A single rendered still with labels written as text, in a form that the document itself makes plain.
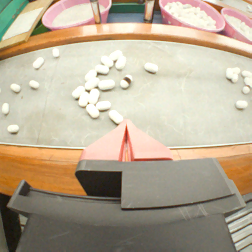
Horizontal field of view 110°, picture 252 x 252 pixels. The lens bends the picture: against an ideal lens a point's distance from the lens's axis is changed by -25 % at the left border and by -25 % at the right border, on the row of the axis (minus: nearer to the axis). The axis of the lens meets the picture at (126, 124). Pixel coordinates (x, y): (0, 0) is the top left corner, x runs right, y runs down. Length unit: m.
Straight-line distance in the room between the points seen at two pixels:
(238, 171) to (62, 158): 0.36
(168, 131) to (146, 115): 0.06
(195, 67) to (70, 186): 0.40
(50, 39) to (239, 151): 0.58
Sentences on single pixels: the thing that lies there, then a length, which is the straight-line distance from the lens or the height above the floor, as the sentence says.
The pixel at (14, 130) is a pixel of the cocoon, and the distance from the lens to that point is 0.35.
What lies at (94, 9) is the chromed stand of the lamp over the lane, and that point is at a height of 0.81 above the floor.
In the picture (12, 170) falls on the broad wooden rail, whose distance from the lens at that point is 0.33.
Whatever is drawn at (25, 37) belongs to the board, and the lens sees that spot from 0.52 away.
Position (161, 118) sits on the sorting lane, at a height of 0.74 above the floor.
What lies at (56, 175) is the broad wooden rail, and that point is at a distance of 0.25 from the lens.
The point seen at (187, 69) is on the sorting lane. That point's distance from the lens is 0.35.
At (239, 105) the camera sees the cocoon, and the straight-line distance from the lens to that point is 0.38.
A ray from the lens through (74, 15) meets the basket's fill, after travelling 0.60.
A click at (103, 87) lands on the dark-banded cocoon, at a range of 0.27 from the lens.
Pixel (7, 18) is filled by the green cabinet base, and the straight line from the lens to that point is 0.71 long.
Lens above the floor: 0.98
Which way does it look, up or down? 76 degrees down
